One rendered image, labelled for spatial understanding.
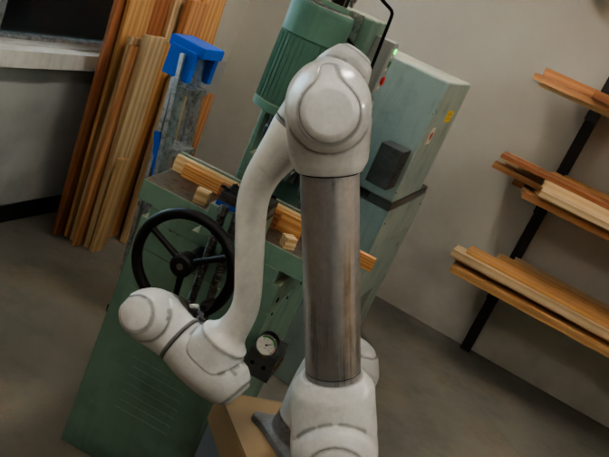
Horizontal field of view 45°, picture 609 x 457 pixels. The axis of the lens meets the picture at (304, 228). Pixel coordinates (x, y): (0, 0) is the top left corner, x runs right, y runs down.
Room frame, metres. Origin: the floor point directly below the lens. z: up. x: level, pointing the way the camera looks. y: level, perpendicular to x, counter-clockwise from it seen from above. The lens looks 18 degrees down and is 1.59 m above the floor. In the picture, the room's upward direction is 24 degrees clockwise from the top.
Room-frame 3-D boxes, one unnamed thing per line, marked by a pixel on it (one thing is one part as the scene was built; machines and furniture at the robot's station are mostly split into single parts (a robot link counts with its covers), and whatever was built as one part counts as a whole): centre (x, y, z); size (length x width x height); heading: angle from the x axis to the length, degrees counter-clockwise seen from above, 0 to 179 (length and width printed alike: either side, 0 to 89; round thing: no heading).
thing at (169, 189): (1.93, 0.15, 0.87); 0.61 x 0.30 x 0.06; 81
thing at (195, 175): (2.03, 0.09, 0.92); 0.62 x 0.02 x 0.04; 81
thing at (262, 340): (1.80, -0.04, 0.65); 0.06 x 0.04 x 0.08; 81
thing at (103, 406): (2.17, 0.17, 0.36); 0.58 x 0.45 x 0.71; 171
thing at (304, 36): (2.05, 0.19, 1.35); 0.18 x 0.18 x 0.31
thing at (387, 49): (2.34, 0.00, 1.40); 0.10 x 0.06 x 0.16; 171
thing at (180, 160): (2.06, 0.13, 0.92); 0.60 x 0.02 x 0.05; 81
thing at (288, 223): (2.00, 0.11, 0.93); 0.22 x 0.01 x 0.06; 81
